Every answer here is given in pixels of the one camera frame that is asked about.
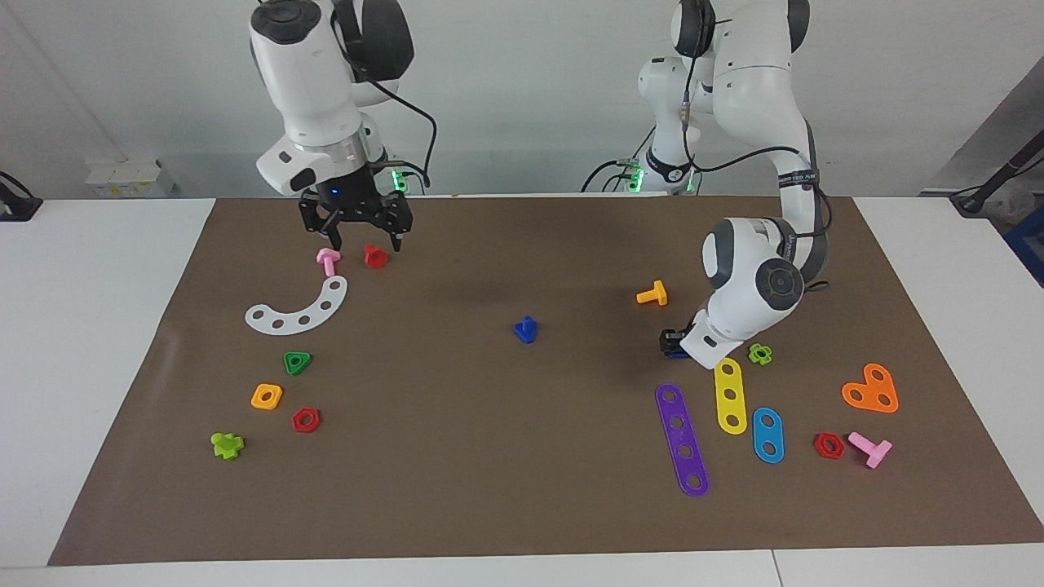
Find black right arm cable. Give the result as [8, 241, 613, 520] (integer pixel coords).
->
[330, 0, 439, 192]

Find orange three-hole plastic plate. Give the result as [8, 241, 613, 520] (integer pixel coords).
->
[841, 363, 900, 414]

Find black stand pole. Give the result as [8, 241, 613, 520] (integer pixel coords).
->
[950, 130, 1044, 217]

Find purple four-hole plastic strip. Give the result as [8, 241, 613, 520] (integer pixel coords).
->
[655, 383, 710, 498]

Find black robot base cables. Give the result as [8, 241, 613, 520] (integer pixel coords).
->
[581, 155, 653, 194]

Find blue crate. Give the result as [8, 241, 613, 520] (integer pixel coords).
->
[1003, 204, 1044, 288]

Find large brown table mat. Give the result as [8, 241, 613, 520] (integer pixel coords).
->
[47, 194, 1044, 567]

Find yellow three-hole plastic strip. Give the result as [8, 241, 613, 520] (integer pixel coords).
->
[714, 357, 749, 436]

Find white curved five-hole plate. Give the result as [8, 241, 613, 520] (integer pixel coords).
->
[245, 275, 349, 336]

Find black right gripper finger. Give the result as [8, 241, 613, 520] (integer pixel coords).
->
[298, 195, 348, 250]
[363, 191, 415, 253]

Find blue two-hole plastic strip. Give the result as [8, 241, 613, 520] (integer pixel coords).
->
[751, 407, 785, 465]

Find black table clamp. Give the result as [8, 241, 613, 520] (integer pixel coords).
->
[0, 171, 43, 223]

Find white power strip box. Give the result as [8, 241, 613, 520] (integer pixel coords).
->
[86, 159, 176, 199]

